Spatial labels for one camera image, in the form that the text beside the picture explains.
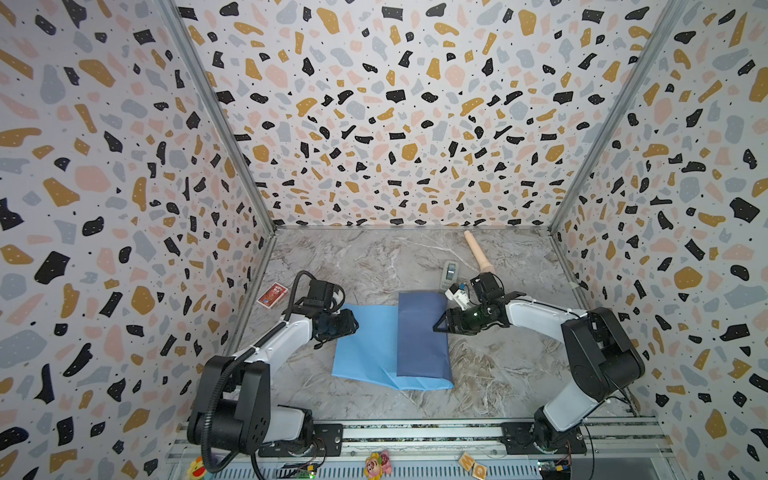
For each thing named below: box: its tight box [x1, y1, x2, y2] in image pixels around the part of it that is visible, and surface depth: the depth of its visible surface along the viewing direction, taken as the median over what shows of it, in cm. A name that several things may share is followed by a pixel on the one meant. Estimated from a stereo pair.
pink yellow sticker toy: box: [363, 450, 393, 480], surface depth 70 cm
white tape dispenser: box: [440, 260, 459, 291], surface depth 105 cm
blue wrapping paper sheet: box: [332, 292, 454, 391], surface depth 85 cm
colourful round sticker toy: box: [187, 456, 207, 480], surface depth 70 cm
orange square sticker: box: [458, 452, 488, 480], surface depth 71 cm
